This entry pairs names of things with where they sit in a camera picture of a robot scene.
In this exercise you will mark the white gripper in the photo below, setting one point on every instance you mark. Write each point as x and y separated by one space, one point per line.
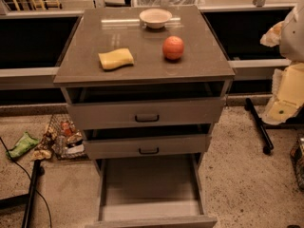
293 37

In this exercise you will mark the yellow sponge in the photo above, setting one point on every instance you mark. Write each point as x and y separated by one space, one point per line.
116 58

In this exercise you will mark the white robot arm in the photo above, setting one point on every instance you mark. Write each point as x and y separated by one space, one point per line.
291 44

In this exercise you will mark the grey drawer cabinet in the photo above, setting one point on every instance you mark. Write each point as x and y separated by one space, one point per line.
201 72

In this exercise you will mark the bottom grey drawer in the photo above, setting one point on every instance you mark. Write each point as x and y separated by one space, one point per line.
151 192

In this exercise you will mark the top grey drawer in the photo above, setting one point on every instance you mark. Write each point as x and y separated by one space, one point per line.
146 113

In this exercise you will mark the orange ball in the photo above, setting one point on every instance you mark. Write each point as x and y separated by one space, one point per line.
172 48

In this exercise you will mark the clear plastic bin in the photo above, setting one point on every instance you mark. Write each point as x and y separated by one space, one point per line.
157 3

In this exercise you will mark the white bowl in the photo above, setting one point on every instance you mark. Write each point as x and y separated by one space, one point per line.
155 18

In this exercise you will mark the green snack bag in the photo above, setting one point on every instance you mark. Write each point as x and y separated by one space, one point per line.
22 146

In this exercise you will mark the black floor stand leg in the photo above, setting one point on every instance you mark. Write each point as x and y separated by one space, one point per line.
27 199

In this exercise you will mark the wire basket with snacks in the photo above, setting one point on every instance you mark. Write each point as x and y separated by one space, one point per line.
61 140

